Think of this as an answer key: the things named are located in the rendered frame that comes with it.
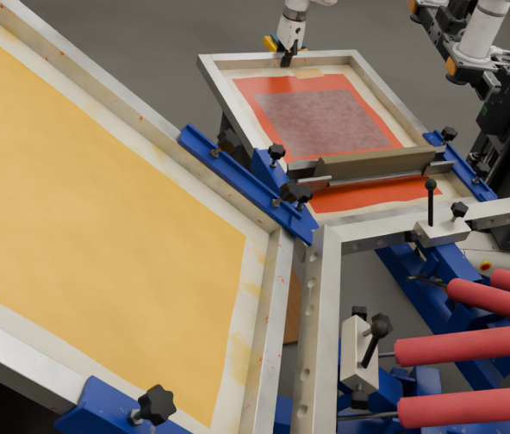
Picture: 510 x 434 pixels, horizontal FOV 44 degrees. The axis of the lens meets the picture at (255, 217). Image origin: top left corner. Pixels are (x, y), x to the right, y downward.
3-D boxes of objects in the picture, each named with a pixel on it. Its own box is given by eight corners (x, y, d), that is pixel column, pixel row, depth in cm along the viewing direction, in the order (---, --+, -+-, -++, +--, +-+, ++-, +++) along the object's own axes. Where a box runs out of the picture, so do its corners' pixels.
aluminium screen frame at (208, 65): (195, 65, 200) (197, 54, 197) (352, 58, 224) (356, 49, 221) (301, 245, 152) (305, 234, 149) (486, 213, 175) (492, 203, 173)
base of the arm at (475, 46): (488, 48, 215) (509, 4, 205) (503, 67, 206) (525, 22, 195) (446, 42, 212) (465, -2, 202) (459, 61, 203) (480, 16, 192)
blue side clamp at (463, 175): (414, 148, 193) (423, 130, 189) (428, 147, 195) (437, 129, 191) (472, 217, 175) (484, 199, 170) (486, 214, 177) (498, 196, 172)
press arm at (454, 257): (413, 242, 155) (421, 228, 151) (432, 238, 157) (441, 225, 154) (453, 297, 144) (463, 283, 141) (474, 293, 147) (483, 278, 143)
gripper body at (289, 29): (313, 20, 196) (303, 52, 204) (299, 3, 202) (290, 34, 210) (291, 20, 193) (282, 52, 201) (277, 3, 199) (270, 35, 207)
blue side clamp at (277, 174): (249, 167, 171) (254, 147, 166) (265, 165, 173) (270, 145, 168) (295, 248, 152) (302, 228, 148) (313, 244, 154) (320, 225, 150)
